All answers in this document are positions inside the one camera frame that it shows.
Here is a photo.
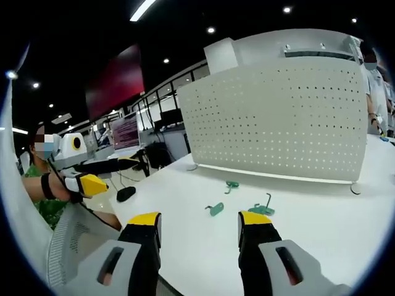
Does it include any black computer mouse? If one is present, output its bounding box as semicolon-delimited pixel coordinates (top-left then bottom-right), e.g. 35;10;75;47
116;186;137;203

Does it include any white box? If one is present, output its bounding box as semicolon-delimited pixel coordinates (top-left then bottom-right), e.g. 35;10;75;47
203;28;362;76

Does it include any person's green patterned shirt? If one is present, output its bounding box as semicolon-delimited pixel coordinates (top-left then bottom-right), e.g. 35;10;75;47
23;163;68;229

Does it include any white mesh office chair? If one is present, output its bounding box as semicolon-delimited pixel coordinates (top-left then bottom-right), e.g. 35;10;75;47
0;76;122;292

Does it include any white perforated mounting plate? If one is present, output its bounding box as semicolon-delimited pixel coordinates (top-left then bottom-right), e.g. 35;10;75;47
177;56;368;195

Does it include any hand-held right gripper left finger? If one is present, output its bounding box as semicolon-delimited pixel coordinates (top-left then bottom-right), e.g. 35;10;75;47
73;212;163;296

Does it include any green hook assembly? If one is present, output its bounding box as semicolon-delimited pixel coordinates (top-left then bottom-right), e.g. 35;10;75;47
247;192;275;216
224;180;241;195
204;202;225;217

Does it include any computer monitor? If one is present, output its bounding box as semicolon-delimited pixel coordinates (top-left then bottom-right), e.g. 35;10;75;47
109;111;141;151

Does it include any large red wall screen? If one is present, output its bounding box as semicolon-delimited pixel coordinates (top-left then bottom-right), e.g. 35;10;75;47
84;43;146;123

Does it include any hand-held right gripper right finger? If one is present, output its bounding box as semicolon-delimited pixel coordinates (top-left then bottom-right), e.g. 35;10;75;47
237;210;353;296

